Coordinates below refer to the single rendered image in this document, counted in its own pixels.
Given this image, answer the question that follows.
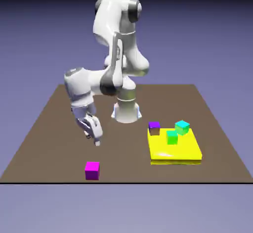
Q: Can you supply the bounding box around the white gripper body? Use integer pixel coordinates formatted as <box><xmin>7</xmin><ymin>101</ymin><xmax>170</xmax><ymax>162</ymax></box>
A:
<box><xmin>77</xmin><ymin>114</ymin><xmax>104</xmax><ymax>142</ymax></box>

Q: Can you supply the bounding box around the small magenta cube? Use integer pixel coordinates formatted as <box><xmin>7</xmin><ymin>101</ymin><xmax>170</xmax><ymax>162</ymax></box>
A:
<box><xmin>84</xmin><ymin>161</ymin><xmax>100</xmax><ymax>181</ymax></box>

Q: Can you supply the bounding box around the small purple cube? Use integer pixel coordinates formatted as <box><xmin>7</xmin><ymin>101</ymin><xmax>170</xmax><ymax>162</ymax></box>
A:
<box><xmin>148</xmin><ymin>121</ymin><xmax>161</xmax><ymax>136</ymax></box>

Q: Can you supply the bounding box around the small green cube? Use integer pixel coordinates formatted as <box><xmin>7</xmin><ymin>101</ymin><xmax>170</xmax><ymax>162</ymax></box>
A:
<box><xmin>166</xmin><ymin>130</ymin><xmax>178</xmax><ymax>145</ymax></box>

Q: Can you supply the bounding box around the small cyan cube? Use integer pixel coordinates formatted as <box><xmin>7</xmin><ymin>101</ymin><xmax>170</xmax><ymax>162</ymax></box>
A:
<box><xmin>174</xmin><ymin>119</ymin><xmax>191</xmax><ymax>136</ymax></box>

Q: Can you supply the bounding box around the large yellow box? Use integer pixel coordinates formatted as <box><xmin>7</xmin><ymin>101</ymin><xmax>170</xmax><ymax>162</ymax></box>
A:
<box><xmin>147</xmin><ymin>127</ymin><xmax>203</xmax><ymax>166</ymax></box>

